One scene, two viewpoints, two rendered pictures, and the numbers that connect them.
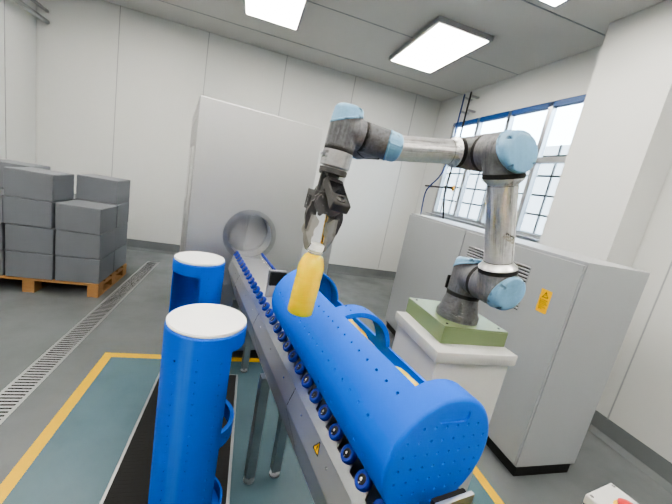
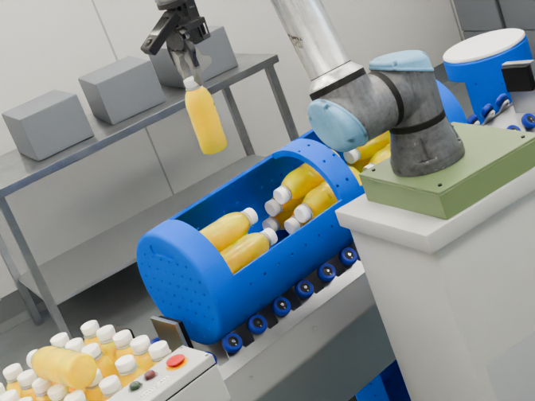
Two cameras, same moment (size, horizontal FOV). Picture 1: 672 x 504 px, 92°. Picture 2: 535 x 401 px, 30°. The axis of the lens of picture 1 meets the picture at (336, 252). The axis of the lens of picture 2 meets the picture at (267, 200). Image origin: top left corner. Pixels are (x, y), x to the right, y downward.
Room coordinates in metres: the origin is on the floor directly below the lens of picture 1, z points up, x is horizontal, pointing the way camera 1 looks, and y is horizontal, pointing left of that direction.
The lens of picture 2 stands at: (0.61, -2.33, 1.91)
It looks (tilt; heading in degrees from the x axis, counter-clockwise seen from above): 19 degrees down; 83
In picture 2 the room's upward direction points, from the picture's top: 21 degrees counter-clockwise
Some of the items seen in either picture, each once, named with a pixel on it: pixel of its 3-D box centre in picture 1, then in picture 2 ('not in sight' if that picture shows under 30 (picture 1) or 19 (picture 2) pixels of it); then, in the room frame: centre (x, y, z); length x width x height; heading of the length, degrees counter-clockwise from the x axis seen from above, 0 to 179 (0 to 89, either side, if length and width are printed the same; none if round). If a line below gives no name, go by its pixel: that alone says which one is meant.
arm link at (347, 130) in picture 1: (345, 129); not in sight; (0.85, 0.04, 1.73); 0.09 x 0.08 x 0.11; 109
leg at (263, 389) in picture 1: (256, 429); not in sight; (1.45, 0.22, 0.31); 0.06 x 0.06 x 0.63; 27
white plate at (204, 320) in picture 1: (208, 319); not in sight; (1.12, 0.42, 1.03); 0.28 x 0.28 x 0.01
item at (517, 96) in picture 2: (276, 284); (523, 87); (1.73, 0.29, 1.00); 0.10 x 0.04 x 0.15; 117
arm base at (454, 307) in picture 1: (459, 304); (421, 138); (1.16, -0.49, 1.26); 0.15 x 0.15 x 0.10
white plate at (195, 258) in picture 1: (200, 258); (483, 45); (1.85, 0.78, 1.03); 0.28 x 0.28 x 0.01
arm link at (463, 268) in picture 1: (470, 275); (403, 85); (1.16, -0.49, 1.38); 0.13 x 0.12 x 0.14; 19
